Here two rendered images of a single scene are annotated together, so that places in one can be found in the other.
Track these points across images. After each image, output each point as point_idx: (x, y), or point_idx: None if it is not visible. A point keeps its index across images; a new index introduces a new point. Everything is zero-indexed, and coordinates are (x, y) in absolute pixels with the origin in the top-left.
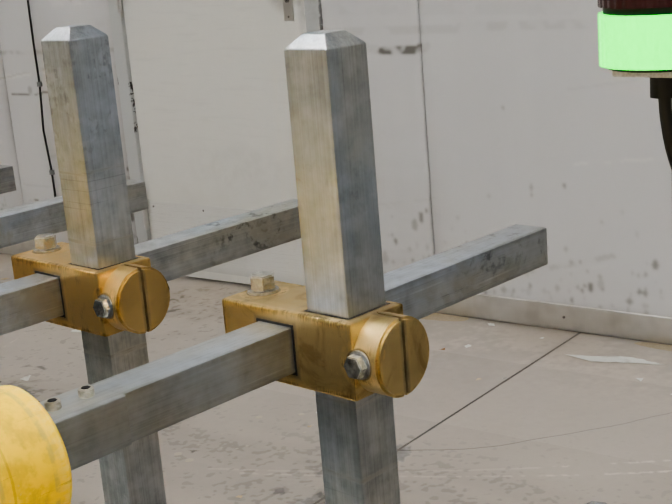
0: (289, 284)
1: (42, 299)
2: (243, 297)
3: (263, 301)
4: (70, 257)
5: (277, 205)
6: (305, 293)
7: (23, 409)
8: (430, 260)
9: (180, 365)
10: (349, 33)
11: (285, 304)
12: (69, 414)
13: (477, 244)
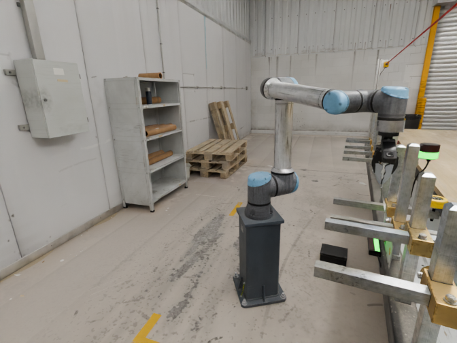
0: (413, 235)
1: None
2: (429, 239)
3: (428, 236)
4: (447, 288)
5: (327, 267)
6: (415, 232)
7: None
8: (365, 226)
9: None
10: (422, 171)
11: (425, 233)
12: None
13: (347, 223)
